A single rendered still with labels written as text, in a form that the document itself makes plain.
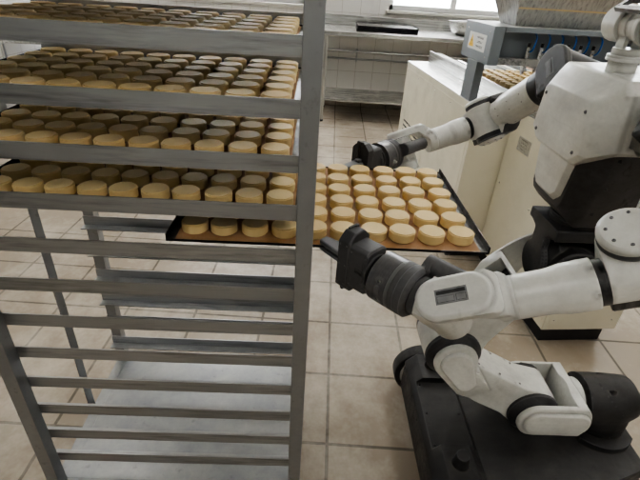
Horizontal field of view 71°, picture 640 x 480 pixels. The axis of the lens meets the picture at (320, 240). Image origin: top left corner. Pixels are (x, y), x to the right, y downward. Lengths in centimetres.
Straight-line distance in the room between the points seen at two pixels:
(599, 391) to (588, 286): 90
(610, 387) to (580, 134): 84
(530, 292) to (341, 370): 123
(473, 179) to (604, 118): 150
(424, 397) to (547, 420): 35
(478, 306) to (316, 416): 111
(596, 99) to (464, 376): 70
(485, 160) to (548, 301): 176
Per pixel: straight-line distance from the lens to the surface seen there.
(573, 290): 68
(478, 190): 245
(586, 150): 98
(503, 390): 140
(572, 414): 149
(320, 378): 178
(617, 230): 69
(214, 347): 158
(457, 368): 122
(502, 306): 66
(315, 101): 68
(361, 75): 552
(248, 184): 87
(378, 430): 166
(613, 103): 96
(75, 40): 78
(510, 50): 238
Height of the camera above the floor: 132
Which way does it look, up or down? 31 degrees down
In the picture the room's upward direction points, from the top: 4 degrees clockwise
